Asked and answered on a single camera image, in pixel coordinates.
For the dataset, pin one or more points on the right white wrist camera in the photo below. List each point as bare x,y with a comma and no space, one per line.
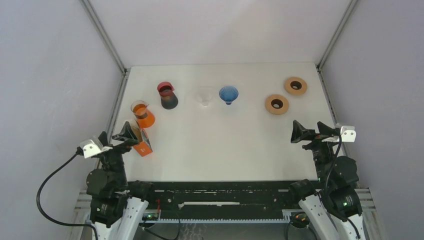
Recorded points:
343,133

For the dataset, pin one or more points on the orange coffee filter box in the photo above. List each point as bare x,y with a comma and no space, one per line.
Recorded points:
143,148

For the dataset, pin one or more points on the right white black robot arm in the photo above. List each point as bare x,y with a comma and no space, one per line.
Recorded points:
335,211

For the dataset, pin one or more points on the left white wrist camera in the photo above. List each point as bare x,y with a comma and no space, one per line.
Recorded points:
93,147

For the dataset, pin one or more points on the wooden dripper ring holder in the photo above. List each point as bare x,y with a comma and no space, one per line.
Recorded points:
276,104

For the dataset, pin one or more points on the red black carafe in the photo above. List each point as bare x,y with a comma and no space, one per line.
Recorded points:
167,96

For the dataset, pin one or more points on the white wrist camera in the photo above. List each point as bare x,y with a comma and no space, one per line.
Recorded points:
343,133
93,147

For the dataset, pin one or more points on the orange glass carafe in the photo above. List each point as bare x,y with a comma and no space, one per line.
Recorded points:
143,116

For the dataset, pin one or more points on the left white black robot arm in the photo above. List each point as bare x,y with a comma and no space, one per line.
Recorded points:
117,206

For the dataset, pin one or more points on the clear glass dripper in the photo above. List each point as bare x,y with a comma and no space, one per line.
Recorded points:
204,95

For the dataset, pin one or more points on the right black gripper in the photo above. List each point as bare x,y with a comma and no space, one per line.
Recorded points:
299,132

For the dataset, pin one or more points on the blue glass dripper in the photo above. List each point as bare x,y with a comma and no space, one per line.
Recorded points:
228,94

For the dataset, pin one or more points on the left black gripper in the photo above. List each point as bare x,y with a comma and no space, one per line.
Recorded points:
126,133

